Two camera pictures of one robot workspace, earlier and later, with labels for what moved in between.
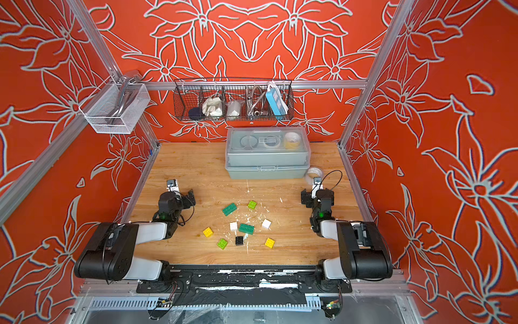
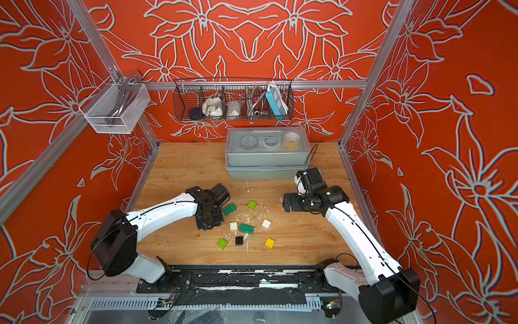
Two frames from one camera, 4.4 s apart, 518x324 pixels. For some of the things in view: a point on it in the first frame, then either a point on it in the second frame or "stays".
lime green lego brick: [222, 244] stays
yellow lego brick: [270, 242] stays
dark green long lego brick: [229, 209] stays
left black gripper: [185, 203] → [204, 225]
